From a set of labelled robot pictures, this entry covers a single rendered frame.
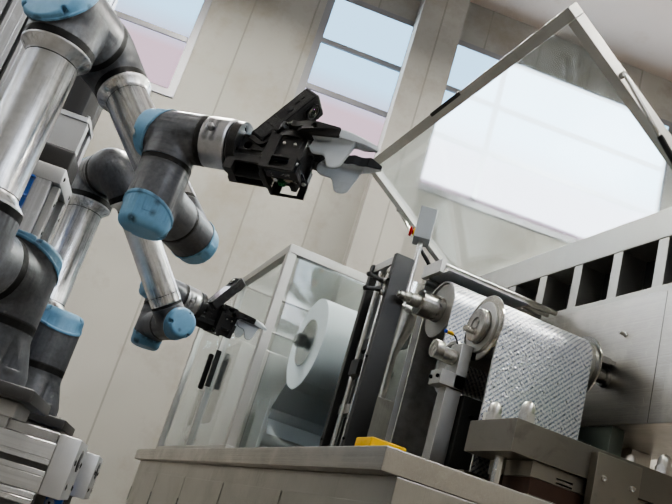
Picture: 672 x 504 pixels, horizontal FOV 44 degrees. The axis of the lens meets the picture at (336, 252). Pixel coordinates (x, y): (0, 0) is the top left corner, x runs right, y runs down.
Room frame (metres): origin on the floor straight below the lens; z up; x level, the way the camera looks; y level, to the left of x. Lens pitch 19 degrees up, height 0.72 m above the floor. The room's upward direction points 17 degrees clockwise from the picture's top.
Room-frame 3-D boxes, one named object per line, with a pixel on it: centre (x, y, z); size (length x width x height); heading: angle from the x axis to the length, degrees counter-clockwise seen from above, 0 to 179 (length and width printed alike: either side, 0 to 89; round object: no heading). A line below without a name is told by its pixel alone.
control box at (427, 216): (2.23, -0.22, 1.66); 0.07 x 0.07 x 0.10; 84
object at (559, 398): (1.67, -0.48, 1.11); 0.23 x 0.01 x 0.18; 107
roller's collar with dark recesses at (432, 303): (1.92, -0.26, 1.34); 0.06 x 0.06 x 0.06; 17
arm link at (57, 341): (1.83, 0.55, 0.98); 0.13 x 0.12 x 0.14; 33
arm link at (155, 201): (1.14, 0.27, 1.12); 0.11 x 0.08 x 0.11; 161
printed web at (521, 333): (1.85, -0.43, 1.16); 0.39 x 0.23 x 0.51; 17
